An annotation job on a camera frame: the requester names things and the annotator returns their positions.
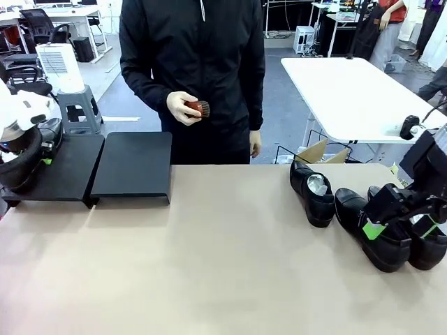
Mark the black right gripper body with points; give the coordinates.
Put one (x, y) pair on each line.
(426, 164)

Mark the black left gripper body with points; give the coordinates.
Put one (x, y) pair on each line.
(17, 148)

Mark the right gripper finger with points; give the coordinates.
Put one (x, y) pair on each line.
(438, 209)
(384, 206)

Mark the brown wooden shoe brush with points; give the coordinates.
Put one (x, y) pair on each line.
(199, 108)

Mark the person's left forearm black sleeve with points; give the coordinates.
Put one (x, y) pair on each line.
(255, 104)

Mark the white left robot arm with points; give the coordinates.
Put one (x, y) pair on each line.
(24, 104)

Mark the person's right forearm black sleeve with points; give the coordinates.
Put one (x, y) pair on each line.
(143, 87)

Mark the narrow black metal stand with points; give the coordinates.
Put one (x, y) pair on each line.
(73, 171)

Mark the wide black metal stand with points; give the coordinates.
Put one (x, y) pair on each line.
(136, 164)

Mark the person's right hand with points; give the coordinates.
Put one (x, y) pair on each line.
(176, 108)

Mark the person's left hand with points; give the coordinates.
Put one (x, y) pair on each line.
(255, 141)

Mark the grey plastic step stool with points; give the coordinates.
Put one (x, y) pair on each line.
(80, 101)

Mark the person's dark trouser leg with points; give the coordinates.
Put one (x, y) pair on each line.
(433, 87)

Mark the white air purifier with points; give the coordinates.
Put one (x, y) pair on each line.
(61, 70)

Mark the brown cardboard box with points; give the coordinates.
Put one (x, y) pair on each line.
(314, 151)

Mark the black armrest office chair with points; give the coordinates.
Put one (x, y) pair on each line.
(21, 58)

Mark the white folding table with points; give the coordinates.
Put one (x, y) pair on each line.
(349, 97)

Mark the grey plastic bin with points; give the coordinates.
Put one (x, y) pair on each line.
(396, 64)

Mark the black box under desk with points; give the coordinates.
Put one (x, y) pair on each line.
(83, 49)

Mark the black mesh office chair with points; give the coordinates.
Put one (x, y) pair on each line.
(42, 24)

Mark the person in red shirt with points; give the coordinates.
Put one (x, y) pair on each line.
(391, 35)

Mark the person in dark clothes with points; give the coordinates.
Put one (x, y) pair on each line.
(427, 28)

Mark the white office desk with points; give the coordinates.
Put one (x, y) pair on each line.
(70, 14)

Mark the black hanging apron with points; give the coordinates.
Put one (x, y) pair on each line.
(370, 35)

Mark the white table with black panel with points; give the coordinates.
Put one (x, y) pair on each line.
(342, 17)

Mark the white computer case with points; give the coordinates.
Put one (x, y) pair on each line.
(305, 38)

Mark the person in black jacket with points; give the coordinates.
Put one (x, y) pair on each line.
(195, 52)

